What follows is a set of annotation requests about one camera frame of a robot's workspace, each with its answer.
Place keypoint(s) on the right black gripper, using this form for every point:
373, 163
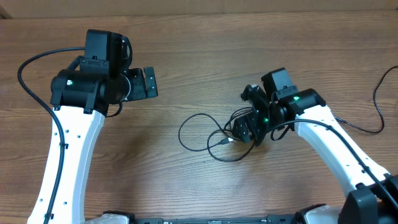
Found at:
250, 120

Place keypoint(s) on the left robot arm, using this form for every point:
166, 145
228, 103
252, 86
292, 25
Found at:
81, 95

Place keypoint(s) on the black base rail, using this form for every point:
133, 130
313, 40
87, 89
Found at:
217, 220

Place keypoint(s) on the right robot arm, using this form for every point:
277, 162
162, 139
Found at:
370, 190

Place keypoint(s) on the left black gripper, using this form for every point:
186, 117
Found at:
136, 76

